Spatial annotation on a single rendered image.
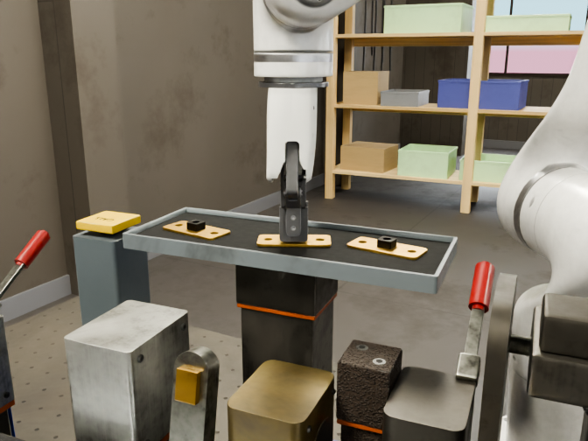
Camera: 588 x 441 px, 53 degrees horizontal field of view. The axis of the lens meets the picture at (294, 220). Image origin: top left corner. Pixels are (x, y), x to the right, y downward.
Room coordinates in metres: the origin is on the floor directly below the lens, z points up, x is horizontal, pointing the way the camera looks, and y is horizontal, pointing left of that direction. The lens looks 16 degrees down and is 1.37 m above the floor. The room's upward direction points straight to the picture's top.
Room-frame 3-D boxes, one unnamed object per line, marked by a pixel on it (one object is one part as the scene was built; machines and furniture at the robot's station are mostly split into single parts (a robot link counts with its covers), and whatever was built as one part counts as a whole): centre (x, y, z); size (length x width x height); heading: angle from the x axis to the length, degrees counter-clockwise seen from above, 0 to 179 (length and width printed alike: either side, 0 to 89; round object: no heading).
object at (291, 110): (0.65, 0.00, 1.29); 0.10 x 0.07 x 0.11; 178
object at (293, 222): (0.63, 0.00, 1.20); 0.03 x 0.03 x 0.07; 88
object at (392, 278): (0.66, 0.01, 1.16); 0.37 x 0.14 x 0.02; 67
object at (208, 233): (0.70, 0.12, 1.17); 0.08 x 0.04 x 0.01; 55
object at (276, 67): (0.65, 0.00, 1.36); 0.09 x 0.08 x 0.03; 178
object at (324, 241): (0.65, 0.00, 1.17); 0.08 x 0.04 x 0.01; 88
